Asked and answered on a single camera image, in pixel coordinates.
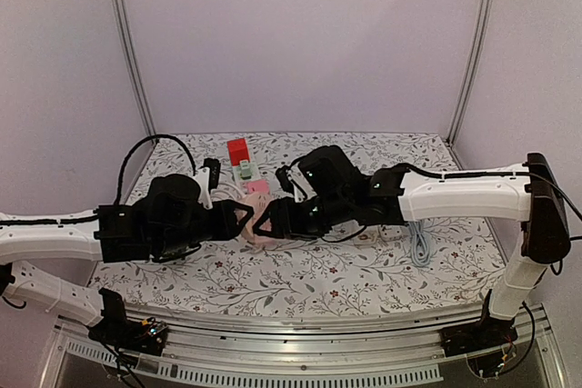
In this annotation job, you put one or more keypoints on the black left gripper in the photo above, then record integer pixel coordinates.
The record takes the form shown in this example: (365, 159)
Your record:
(227, 230)

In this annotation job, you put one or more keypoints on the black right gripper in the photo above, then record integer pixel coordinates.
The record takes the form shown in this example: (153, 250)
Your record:
(282, 218)

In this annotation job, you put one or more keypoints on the pink round socket base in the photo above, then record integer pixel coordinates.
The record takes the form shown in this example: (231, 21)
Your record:
(259, 202)

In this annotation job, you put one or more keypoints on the pink plug adapter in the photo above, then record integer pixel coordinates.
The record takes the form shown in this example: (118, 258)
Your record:
(258, 186)

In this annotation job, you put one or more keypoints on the green plug adapter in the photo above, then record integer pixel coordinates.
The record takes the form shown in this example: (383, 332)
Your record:
(245, 170)

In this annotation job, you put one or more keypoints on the white power strip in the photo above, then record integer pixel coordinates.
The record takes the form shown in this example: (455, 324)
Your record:
(242, 183)

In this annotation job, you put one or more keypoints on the red cube adapter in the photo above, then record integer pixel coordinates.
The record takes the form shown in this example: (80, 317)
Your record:
(238, 151)

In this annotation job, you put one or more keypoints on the white cube socket tiger print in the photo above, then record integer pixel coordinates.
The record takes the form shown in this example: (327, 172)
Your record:
(381, 234)

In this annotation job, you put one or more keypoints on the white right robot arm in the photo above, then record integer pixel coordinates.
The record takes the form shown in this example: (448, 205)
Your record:
(402, 194)

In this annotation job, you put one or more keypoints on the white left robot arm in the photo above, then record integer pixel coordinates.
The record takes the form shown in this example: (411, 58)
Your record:
(172, 220)

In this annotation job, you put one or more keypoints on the floral tablecloth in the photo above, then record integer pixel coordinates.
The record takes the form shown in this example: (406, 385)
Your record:
(297, 279)

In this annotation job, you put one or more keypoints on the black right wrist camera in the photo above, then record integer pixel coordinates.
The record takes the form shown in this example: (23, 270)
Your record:
(286, 182)

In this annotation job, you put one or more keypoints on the aluminium table edge rail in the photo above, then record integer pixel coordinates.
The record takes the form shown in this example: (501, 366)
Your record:
(389, 350)

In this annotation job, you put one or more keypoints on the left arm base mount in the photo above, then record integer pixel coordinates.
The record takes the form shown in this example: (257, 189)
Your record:
(115, 329)

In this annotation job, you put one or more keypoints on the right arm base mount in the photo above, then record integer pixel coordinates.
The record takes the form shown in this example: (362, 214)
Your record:
(484, 333)

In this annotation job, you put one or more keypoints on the left aluminium frame post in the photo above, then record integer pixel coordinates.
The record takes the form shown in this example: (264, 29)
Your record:
(132, 65)

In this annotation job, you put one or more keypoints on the aluminium frame post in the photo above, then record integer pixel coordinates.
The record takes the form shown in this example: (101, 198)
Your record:
(132, 65)
(470, 73)

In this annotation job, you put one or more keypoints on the right aluminium frame post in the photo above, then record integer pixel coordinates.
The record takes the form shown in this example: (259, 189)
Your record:
(470, 73)

